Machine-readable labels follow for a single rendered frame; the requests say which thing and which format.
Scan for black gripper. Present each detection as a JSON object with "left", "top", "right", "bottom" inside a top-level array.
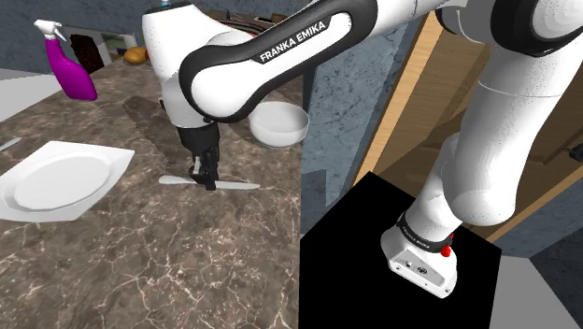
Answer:
[{"left": 176, "top": 121, "right": 222, "bottom": 192}]

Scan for silver table knife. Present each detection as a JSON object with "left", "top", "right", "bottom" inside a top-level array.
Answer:
[{"left": 158, "top": 175, "right": 262, "bottom": 191}]

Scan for white bowl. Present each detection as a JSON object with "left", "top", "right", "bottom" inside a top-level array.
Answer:
[{"left": 248, "top": 100, "right": 310, "bottom": 150}]

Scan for brown bread loaf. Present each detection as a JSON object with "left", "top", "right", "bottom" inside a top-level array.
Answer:
[{"left": 122, "top": 47, "right": 149, "bottom": 65}]

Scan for white square plate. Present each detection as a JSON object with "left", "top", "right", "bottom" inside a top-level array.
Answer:
[{"left": 0, "top": 139, "right": 135, "bottom": 224}]

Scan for purple spray bottle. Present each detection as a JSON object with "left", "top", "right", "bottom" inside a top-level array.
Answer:
[{"left": 33, "top": 19, "right": 99, "bottom": 102}]

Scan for white cabinet with dark door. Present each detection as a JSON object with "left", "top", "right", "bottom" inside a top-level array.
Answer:
[{"left": 63, "top": 25, "right": 138, "bottom": 75}]

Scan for black robot stand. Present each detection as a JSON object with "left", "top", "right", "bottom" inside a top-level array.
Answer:
[{"left": 298, "top": 170, "right": 503, "bottom": 329}]

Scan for silver cutlery piece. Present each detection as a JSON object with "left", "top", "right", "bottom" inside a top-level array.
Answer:
[{"left": 0, "top": 136, "right": 23, "bottom": 153}]

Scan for wooden door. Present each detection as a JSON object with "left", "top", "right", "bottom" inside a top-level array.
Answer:
[{"left": 353, "top": 9, "right": 583, "bottom": 244}]

